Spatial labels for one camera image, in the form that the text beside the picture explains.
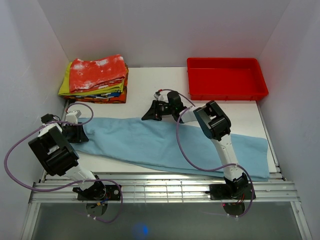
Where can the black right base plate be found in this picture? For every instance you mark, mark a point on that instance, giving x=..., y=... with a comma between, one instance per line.
x=225, y=192

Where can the aluminium rail frame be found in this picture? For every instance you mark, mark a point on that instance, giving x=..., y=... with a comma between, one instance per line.
x=142, y=185

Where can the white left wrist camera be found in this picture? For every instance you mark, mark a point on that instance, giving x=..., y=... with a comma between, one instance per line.
x=72, y=117

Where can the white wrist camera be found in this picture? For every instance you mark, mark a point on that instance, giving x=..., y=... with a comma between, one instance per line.
x=158, y=95
x=72, y=117

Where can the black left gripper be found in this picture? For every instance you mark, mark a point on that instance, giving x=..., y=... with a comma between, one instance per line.
x=80, y=135

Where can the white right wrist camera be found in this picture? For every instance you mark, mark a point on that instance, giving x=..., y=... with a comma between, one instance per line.
x=158, y=95

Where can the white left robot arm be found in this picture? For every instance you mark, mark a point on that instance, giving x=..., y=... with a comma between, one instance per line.
x=53, y=148

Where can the orange patterned folded trousers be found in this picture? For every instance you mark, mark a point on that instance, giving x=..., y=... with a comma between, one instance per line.
x=116, y=97

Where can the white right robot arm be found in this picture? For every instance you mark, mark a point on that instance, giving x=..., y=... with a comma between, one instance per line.
x=216, y=126

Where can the red plastic tray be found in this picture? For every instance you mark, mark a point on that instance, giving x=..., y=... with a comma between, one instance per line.
x=225, y=79

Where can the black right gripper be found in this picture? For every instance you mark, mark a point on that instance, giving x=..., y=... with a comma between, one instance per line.
x=153, y=113

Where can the yellow green folded trousers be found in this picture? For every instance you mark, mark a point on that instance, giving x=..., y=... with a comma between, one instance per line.
x=110, y=88

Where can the red white tie-dye trousers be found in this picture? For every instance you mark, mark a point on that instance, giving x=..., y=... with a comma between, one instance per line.
x=94, y=74

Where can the light blue trousers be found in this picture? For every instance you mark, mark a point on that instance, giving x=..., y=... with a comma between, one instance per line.
x=157, y=145

